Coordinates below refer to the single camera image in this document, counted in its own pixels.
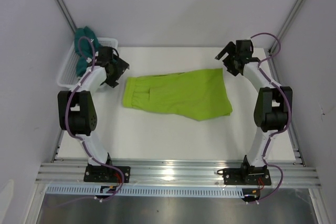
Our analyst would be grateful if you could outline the aluminium mounting rail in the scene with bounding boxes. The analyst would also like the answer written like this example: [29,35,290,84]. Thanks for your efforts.
[35,158,321,188]

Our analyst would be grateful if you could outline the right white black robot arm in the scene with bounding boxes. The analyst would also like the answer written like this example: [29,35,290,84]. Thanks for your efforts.
[215,40,292,184]

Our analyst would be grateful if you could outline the lime green shorts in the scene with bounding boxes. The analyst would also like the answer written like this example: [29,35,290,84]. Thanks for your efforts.
[122,68,233,121]

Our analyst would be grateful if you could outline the white plastic basket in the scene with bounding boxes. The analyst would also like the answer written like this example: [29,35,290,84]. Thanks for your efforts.
[56,37,118,89]

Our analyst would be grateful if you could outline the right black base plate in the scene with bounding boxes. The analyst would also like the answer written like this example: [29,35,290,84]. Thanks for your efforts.
[217,166,271,186]

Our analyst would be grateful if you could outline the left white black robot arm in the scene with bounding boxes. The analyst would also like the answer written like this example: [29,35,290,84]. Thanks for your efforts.
[57,47,130,182]

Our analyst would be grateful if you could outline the right aluminium frame post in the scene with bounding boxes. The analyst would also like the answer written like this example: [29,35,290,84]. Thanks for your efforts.
[277,0,306,42]

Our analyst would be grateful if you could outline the teal green shorts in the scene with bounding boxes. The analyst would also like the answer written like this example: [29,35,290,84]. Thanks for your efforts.
[74,26,100,77]

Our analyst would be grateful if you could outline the white slotted cable duct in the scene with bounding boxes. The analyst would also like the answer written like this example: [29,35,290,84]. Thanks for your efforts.
[46,184,257,198]

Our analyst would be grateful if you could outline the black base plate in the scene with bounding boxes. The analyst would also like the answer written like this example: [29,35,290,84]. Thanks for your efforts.
[217,166,271,186]
[83,165,131,183]

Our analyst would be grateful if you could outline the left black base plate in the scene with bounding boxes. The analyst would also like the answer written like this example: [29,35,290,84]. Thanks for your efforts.
[83,165,131,183]

